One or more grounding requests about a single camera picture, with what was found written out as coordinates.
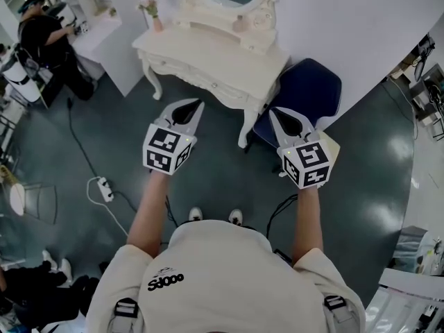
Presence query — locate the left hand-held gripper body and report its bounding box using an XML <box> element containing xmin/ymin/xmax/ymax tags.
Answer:
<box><xmin>142</xmin><ymin>115</ymin><xmax>199</xmax><ymax>177</ymax></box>

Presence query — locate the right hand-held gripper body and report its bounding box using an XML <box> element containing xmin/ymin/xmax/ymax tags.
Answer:
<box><xmin>277</xmin><ymin>130</ymin><xmax>331</xmax><ymax>190</ymax></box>

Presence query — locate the person's left forearm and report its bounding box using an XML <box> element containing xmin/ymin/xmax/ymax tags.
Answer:
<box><xmin>126</xmin><ymin>170</ymin><xmax>174</xmax><ymax>258</ymax></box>

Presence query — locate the person's right forearm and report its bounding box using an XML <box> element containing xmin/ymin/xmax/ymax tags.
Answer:
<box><xmin>290</xmin><ymin>185</ymin><xmax>325</xmax><ymax>266</ymax></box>

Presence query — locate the white dressing table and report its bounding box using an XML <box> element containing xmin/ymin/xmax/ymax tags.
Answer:
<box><xmin>131</xmin><ymin>0</ymin><xmax>291</xmax><ymax>149</ymax></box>

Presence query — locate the beige square box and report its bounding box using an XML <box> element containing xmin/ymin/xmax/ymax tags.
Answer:
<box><xmin>318</xmin><ymin>132</ymin><xmax>341</xmax><ymax>187</ymax></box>

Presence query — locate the dark blue chair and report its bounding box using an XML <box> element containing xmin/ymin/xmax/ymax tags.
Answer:
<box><xmin>252</xmin><ymin>58</ymin><xmax>343</xmax><ymax>154</ymax></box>

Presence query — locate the white power strip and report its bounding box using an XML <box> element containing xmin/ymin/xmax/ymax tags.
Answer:
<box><xmin>96</xmin><ymin>176</ymin><xmax>114</xmax><ymax>203</ymax></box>

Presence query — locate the white cabinet desk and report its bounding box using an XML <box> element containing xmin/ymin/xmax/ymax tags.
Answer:
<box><xmin>64</xmin><ymin>0</ymin><xmax>151</xmax><ymax>99</ymax></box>

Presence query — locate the black waist device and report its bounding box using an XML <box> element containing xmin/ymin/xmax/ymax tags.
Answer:
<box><xmin>273</xmin><ymin>249</ymin><xmax>293</xmax><ymax>264</ymax></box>

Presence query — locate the pink flower bouquet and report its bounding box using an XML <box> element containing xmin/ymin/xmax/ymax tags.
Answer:
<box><xmin>138</xmin><ymin>0</ymin><xmax>160</xmax><ymax>19</ymax></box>

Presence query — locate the cluttered office desk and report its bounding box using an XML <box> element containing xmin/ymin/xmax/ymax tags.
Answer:
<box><xmin>390</xmin><ymin>33</ymin><xmax>444</xmax><ymax>142</ymax></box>

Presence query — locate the person's cream shirt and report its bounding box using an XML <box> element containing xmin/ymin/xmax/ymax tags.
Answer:
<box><xmin>85</xmin><ymin>219</ymin><xmax>367</xmax><ymax>333</ymax></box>

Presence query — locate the white cylinder appliance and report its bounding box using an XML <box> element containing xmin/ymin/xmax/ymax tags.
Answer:
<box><xmin>1</xmin><ymin>59</ymin><xmax>41</xmax><ymax>104</ymax></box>

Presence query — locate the cluttered workbench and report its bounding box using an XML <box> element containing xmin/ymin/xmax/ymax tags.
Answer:
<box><xmin>364</xmin><ymin>225</ymin><xmax>444</xmax><ymax>333</ymax></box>

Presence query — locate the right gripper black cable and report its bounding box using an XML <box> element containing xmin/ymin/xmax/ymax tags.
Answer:
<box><xmin>266</xmin><ymin>194</ymin><xmax>300</xmax><ymax>239</ymax></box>

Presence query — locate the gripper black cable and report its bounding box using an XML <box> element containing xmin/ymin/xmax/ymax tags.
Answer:
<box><xmin>266</xmin><ymin>194</ymin><xmax>300</xmax><ymax>239</ymax></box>
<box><xmin>164</xmin><ymin>195</ymin><xmax>180</xmax><ymax>227</ymax></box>

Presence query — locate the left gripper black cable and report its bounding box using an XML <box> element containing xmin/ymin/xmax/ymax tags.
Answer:
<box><xmin>164</xmin><ymin>195</ymin><xmax>180</xmax><ymax>227</ymax></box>

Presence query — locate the white power strip cord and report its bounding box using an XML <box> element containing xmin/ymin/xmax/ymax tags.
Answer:
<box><xmin>86</xmin><ymin>176</ymin><xmax>130</xmax><ymax>237</ymax></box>

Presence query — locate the black floor cable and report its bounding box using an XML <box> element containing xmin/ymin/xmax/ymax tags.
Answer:
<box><xmin>67</xmin><ymin>97</ymin><xmax>102</xmax><ymax>180</ymax></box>

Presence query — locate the wire frame side table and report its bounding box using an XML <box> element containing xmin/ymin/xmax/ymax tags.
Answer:
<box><xmin>8</xmin><ymin>181</ymin><xmax>58</xmax><ymax>225</ymax></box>

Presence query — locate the right grey backpack strap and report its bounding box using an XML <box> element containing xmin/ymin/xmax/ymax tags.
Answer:
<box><xmin>323</xmin><ymin>293</ymin><xmax>359</xmax><ymax>333</ymax></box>

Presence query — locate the grey backpack strap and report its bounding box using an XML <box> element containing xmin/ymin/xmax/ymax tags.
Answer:
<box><xmin>323</xmin><ymin>293</ymin><xmax>359</xmax><ymax>333</ymax></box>
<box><xmin>112</xmin><ymin>297</ymin><xmax>140</xmax><ymax>333</ymax></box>

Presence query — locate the left grey backpack strap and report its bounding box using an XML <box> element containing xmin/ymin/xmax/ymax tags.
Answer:
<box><xmin>112</xmin><ymin>297</ymin><xmax>140</xmax><ymax>333</ymax></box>

